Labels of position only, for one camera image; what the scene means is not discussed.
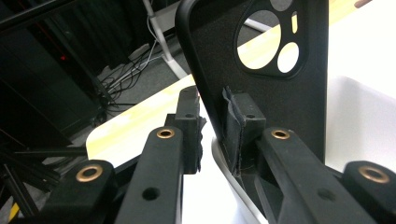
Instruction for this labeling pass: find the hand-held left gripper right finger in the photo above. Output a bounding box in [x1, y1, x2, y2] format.
[221, 86, 268, 180]

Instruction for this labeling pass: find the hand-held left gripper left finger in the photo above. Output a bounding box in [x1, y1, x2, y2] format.
[167, 86, 207, 175]

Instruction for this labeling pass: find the black phone case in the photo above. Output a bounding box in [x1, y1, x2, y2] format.
[175, 0, 330, 163]

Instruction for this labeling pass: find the white plastic storage box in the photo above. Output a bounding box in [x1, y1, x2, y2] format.
[210, 74, 396, 224]

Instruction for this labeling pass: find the bundle of floor cables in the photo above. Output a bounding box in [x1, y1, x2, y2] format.
[92, 38, 166, 125]

